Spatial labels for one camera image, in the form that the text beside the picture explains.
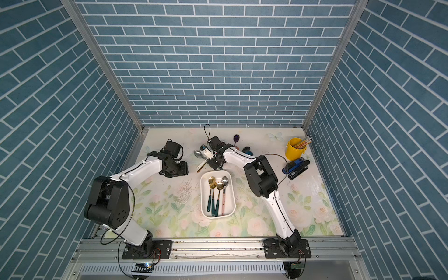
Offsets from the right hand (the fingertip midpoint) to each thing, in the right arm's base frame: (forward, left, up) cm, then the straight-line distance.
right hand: (213, 162), depth 103 cm
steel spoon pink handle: (-12, -8, +2) cm, 15 cm away
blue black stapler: (0, -48, +1) cm, 48 cm away
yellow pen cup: (+6, -46, +6) cm, 47 cm away
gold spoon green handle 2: (-16, -6, +1) cm, 17 cm away
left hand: (-11, +12, +6) cm, 17 cm away
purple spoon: (+20, -12, 0) cm, 23 cm away
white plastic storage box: (-21, -12, -1) cm, 24 cm away
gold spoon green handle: (-13, -1, +3) cm, 14 cm away
